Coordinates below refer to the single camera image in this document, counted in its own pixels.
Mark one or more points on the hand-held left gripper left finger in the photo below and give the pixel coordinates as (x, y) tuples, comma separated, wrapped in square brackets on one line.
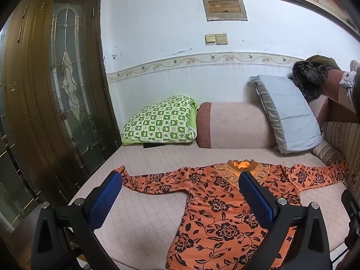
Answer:
[(105, 201)]

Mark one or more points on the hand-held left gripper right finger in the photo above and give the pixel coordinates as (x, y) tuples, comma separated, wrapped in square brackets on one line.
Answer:
[(254, 199)]

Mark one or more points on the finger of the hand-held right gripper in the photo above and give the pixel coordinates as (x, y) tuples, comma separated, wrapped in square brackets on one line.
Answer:
[(351, 202)]

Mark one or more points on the orange floral shirt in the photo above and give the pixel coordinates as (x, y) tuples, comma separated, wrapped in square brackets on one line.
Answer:
[(216, 216)]

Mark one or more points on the striped sofa cushion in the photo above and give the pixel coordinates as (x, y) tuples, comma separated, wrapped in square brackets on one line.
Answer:
[(343, 137)]

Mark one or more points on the pink bolster cushion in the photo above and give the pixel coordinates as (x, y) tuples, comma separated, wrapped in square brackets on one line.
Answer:
[(236, 125)]

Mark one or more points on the grey pillow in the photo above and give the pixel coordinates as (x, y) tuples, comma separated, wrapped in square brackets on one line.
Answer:
[(287, 112)]

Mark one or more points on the green checkered pillow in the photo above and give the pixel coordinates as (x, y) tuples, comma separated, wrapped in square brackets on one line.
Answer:
[(160, 121)]

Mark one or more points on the brown sofa backrest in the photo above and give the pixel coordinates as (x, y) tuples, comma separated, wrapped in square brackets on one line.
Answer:
[(337, 101)]

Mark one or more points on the white cloth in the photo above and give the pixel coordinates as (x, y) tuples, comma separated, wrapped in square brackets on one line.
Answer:
[(348, 81)]

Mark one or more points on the wooden door with stained glass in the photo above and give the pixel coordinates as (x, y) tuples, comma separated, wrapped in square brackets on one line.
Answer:
[(56, 90)]

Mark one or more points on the dark fur-trimmed garment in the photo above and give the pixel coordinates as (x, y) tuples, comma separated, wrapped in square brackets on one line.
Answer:
[(309, 78)]

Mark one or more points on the olive garment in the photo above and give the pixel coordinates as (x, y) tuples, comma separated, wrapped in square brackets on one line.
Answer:
[(323, 62)]

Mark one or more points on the beige wall switch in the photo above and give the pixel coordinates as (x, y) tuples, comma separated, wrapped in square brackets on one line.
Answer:
[(210, 39), (222, 39)]

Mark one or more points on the metal wall panel cover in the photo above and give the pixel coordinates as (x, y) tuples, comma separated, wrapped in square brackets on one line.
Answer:
[(224, 5)]

